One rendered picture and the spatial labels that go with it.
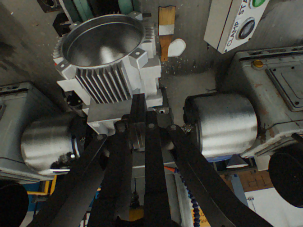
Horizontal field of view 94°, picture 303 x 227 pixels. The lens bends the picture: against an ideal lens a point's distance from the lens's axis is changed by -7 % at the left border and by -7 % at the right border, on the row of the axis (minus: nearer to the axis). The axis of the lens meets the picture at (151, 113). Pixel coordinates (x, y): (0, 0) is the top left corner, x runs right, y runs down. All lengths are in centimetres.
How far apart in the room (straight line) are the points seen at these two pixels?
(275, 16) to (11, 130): 100
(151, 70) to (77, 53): 17
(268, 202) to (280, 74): 575
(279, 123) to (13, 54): 91
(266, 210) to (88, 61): 617
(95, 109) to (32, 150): 38
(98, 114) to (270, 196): 621
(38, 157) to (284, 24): 98
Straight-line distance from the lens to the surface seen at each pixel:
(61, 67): 29
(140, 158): 69
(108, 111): 29
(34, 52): 69
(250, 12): 29
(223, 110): 54
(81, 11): 41
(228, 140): 55
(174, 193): 79
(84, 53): 40
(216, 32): 29
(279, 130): 57
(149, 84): 33
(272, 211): 633
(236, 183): 565
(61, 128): 60
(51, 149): 61
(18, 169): 72
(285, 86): 67
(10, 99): 82
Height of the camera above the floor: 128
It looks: 30 degrees down
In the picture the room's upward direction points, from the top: 173 degrees clockwise
